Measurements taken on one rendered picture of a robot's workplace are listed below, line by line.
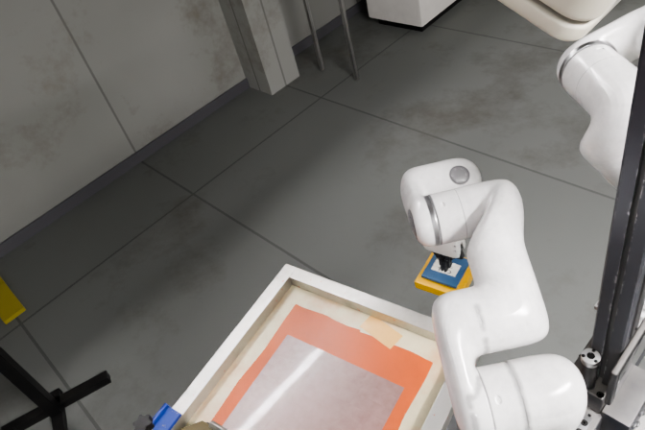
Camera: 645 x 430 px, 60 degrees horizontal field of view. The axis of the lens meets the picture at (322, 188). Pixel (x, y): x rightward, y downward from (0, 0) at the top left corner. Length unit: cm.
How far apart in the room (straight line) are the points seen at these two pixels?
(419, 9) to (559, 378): 398
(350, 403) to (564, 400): 66
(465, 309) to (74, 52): 331
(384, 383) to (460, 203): 61
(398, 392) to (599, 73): 83
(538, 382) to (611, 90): 39
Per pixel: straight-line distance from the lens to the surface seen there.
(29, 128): 385
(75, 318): 335
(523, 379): 81
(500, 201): 87
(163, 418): 146
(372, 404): 137
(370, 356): 143
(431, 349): 142
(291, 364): 146
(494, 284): 83
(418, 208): 91
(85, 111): 394
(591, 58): 90
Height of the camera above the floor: 216
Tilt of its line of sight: 40 degrees down
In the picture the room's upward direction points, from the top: 16 degrees counter-clockwise
